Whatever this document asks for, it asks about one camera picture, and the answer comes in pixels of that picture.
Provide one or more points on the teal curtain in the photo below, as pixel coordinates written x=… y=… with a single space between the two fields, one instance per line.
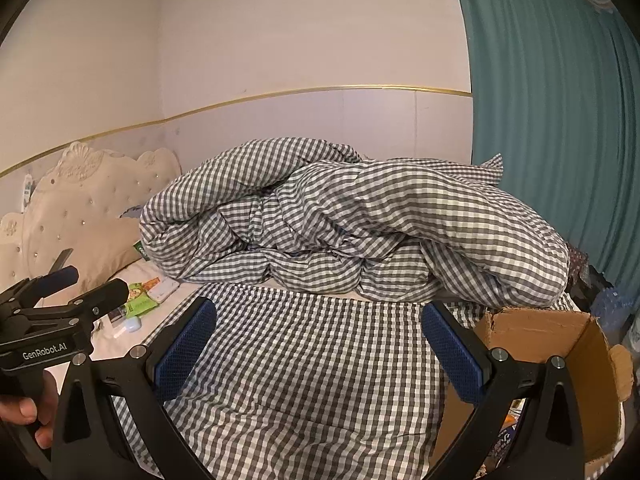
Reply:
x=550 y=110

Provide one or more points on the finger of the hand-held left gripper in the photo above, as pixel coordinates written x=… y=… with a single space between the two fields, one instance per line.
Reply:
x=55 y=276
x=100 y=294

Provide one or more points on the dark patterned cloth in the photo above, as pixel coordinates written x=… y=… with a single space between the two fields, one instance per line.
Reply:
x=577 y=260

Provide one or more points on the cardboard box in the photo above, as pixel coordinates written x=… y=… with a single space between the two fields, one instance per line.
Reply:
x=540 y=360

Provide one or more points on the cream tufted headboard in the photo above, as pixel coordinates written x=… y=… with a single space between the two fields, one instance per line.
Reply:
x=75 y=195

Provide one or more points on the grey checked bed sheet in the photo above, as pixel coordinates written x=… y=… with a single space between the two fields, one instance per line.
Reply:
x=310 y=385

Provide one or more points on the person's left hand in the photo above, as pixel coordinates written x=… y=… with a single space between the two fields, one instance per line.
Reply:
x=20 y=410

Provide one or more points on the beige pillow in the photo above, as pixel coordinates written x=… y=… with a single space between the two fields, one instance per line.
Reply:
x=105 y=260

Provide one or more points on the orange card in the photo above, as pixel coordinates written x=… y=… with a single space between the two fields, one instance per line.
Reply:
x=150 y=284

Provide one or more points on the grey checked duvet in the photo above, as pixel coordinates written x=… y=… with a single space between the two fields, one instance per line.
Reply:
x=350 y=220

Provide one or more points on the green snack packet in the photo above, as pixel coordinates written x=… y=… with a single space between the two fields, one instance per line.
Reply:
x=137 y=301

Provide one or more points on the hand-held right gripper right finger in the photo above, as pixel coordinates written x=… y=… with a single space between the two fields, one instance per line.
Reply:
x=450 y=352

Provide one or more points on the light blue earbud case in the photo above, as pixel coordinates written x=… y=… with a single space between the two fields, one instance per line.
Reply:
x=132 y=323

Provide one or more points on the clear blue plastic bag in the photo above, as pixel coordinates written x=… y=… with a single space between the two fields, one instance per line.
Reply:
x=610 y=305

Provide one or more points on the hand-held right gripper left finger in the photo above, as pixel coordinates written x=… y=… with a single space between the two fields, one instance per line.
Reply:
x=185 y=347

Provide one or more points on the cream mattress sheet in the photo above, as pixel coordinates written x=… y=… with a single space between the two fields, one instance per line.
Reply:
x=150 y=317

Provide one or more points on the white power bank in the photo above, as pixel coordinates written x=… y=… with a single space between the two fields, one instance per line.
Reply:
x=162 y=291

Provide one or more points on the green and white box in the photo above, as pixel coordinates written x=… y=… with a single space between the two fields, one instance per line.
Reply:
x=139 y=248

